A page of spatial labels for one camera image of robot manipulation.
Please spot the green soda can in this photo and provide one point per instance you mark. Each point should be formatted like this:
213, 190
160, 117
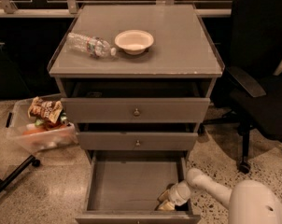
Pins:
63, 119

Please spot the grey bottom drawer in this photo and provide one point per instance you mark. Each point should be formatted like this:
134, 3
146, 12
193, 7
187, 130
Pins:
125, 186

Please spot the grey middle drawer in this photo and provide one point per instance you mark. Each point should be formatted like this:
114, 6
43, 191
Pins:
136, 136

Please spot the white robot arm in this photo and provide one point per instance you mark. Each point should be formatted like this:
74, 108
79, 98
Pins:
240, 199

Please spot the grey drawer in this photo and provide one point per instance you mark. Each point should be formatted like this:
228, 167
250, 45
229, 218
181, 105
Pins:
142, 101
125, 186
136, 136

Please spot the clear plastic water bottle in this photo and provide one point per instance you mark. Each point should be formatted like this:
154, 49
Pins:
95, 46

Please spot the grey top drawer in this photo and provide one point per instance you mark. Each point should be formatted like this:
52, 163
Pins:
142, 101

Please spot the clear plastic storage bin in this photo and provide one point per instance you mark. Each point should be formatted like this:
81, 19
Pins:
33, 142

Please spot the grey drawer cabinet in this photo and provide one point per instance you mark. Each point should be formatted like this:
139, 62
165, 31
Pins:
181, 50

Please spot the brown snack bag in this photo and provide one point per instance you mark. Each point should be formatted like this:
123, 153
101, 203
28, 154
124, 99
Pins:
46, 110

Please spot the white paper bowl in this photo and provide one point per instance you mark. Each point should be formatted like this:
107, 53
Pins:
134, 42

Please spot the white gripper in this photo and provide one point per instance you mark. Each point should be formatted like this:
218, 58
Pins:
176, 195

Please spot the black office chair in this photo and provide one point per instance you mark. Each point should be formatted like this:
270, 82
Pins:
255, 45

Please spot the black rolling stand leg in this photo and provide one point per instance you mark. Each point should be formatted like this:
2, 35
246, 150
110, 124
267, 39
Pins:
31, 160

